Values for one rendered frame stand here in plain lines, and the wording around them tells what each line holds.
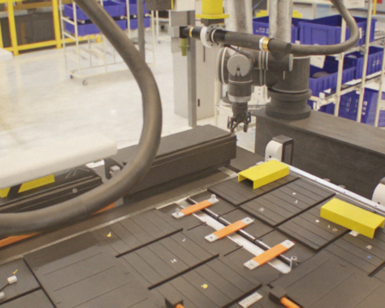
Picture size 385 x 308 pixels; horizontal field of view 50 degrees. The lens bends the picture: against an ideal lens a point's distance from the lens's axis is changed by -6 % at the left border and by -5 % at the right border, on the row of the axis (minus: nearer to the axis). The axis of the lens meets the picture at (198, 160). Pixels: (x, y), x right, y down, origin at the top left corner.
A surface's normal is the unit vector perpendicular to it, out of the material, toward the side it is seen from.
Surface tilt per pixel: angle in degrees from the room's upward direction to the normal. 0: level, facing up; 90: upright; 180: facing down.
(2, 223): 45
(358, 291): 0
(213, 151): 90
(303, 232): 0
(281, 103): 90
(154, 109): 38
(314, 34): 94
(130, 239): 0
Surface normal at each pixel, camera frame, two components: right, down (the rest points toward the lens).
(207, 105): 0.62, 0.32
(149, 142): 0.27, -0.52
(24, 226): 0.13, 0.26
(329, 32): -0.76, 0.34
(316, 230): -0.01, -0.91
